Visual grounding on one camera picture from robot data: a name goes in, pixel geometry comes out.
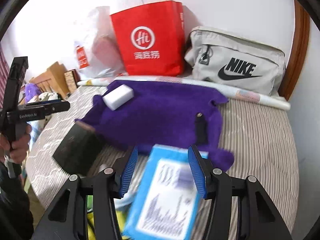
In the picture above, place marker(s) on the striped curtain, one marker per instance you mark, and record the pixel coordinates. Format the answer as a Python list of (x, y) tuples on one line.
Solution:
[(3, 75)]

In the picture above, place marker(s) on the person's left forearm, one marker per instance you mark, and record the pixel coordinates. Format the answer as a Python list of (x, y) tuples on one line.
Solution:
[(12, 205)]

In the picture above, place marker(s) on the blue tissue pack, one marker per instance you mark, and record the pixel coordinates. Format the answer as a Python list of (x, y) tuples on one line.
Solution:
[(162, 200)]

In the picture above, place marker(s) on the wooden headboard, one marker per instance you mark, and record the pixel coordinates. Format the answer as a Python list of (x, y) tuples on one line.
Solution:
[(298, 55), (55, 77)]

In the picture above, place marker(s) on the black box with gold end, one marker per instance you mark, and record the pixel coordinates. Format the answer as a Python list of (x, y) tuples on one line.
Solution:
[(75, 147)]

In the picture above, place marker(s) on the purple plush toy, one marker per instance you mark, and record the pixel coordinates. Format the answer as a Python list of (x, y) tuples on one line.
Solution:
[(31, 91)]

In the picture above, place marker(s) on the white foam block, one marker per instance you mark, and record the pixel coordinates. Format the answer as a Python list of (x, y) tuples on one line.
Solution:
[(117, 96)]

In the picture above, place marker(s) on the person's left hand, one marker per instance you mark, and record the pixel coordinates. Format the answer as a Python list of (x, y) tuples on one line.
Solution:
[(17, 147)]

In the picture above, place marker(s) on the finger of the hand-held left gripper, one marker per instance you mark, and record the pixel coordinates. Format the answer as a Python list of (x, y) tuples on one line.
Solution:
[(57, 107)]

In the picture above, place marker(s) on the red paper bag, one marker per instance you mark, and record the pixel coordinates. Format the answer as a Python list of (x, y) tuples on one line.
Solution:
[(150, 30)]

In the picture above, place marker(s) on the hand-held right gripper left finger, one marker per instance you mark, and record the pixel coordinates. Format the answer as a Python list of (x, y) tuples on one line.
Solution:
[(130, 172)]

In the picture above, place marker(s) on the purple plush cloth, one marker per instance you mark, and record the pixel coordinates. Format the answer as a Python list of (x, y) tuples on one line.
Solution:
[(162, 110)]

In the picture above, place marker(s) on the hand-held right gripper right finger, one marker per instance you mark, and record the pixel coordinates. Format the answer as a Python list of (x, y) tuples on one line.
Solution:
[(197, 172)]

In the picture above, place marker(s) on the white paper roll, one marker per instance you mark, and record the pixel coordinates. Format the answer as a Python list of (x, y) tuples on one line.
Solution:
[(250, 96)]

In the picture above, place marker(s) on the white plastic bag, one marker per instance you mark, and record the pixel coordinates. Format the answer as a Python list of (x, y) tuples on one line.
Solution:
[(100, 52)]

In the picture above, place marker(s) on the grey fabric bag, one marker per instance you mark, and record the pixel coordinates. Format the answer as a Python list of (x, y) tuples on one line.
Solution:
[(237, 52)]

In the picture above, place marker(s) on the brown patterned box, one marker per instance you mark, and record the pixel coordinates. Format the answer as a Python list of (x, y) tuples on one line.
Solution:
[(71, 80)]

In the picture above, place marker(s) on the light blue cloth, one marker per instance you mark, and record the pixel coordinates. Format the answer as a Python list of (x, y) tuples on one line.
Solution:
[(35, 130)]

